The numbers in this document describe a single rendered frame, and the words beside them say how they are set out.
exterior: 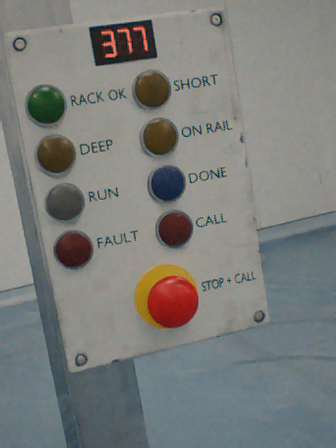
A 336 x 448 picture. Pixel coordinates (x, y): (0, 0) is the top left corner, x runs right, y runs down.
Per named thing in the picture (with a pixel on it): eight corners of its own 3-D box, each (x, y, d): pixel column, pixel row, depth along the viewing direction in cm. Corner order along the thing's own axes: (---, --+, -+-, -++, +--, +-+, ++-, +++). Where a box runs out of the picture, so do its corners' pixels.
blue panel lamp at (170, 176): (188, 198, 48) (183, 163, 48) (154, 204, 48) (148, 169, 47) (185, 197, 49) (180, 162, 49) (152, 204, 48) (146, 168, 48)
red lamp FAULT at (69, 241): (95, 264, 47) (89, 228, 46) (59, 272, 46) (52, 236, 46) (94, 262, 48) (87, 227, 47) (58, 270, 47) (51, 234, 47)
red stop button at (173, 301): (205, 323, 47) (197, 273, 47) (155, 336, 46) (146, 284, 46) (188, 309, 52) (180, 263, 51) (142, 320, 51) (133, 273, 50)
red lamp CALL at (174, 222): (195, 243, 49) (190, 208, 48) (162, 250, 48) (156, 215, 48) (192, 241, 49) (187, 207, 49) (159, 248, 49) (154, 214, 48)
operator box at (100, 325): (271, 324, 52) (226, 5, 48) (70, 376, 48) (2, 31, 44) (244, 307, 58) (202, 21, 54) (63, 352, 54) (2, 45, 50)
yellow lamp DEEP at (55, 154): (78, 170, 46) (71, 132, 45) (40, 176, 45) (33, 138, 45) (77, 169, 47) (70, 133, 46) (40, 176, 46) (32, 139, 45)
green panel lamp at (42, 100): (69, 121, 45) (62, 82, 45) (31, 127, 45) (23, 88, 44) (68, 121, 46) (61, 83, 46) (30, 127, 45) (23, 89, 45)
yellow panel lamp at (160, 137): (181, 152, 48) (175, 116, 47) (146, 158, 47) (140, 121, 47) (178, 152, 48) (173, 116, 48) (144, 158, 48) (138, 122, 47)
